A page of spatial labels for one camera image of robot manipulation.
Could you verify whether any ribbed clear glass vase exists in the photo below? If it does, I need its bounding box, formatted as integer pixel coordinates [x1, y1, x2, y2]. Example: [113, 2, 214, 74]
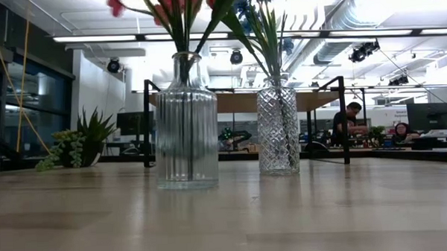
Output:
[152, 50, 221, 192]

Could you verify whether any diamond-pattern clear glass vase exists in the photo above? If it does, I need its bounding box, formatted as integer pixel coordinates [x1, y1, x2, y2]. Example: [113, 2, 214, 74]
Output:
[255, 74, 302, 177]

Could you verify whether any blue artificial flower bunch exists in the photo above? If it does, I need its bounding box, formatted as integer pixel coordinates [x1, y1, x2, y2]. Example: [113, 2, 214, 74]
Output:
[232, 0, 297, 83]

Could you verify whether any red artificial flower bunch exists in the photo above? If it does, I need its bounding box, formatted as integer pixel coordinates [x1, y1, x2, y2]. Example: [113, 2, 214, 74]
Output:
[105, 0, 193, 84]
[140, 0, 212, 83]

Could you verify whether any wooden shelf with black legs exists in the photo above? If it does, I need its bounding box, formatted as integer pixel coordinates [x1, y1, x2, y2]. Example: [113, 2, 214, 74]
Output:
[142, 72, 351, 172]

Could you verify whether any black ceiling spotlight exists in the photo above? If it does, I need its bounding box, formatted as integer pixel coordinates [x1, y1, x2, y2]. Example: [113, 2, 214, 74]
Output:
[107, 57, 122, 74]
[348, 40, 381, 64]
[229, 49, 244, 66]

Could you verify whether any black computer monitor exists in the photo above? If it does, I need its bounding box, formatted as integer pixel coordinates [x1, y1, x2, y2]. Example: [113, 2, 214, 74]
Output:
[405, 101, 447, 134]
[115, 111, 155, 137]

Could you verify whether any person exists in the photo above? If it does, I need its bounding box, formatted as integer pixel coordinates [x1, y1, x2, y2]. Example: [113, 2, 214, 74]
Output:
[390, 121, 422, 144]
[329, 101, 370, 147]

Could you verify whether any potted green succulent plant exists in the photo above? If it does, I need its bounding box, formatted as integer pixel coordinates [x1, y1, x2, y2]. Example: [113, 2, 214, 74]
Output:
[32, 106, 119, 172]

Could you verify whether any yellow extension cable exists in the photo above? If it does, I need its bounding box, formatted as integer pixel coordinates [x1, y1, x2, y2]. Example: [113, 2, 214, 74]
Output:
[0, 0, 52, 159]

